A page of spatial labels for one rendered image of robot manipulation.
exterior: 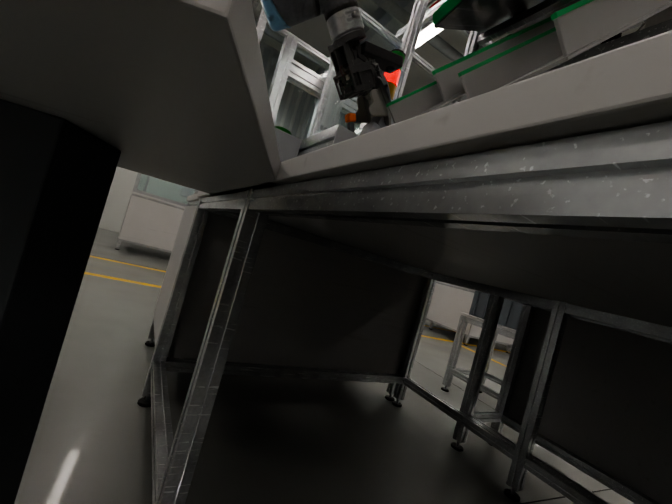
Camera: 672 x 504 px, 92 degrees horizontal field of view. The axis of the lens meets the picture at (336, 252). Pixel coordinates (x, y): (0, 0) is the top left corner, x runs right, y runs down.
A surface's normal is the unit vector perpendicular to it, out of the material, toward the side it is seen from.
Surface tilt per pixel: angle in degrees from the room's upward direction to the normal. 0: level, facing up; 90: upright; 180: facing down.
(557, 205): 90
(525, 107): 90
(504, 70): 90
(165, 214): 90
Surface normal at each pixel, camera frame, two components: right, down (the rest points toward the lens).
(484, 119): -0.82, -0.25
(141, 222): 0.44, 0.11
